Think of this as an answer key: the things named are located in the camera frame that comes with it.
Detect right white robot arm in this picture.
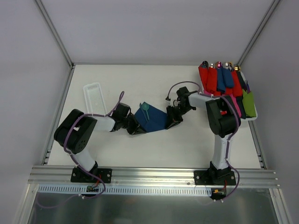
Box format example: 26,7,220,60
165,87,241,185

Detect aluminium mounting rail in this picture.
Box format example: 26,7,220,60
28,165,281,189

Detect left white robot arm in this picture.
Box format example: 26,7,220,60
54,103,146,182

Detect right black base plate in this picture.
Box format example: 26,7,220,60
193,170,236,186

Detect white slotted cable duct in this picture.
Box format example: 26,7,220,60
37,184,212,197

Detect dark blue paper napkin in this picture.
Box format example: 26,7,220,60
135,105,167,133

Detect teal plastic spoon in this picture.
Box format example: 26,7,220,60
142,102,150,121

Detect small white plastic basket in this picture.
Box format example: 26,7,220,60
83,83,107,115

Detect pink napkin roll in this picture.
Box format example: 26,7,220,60
230,94,242,118

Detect green napkin roll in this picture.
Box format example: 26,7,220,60
242,89,256,117

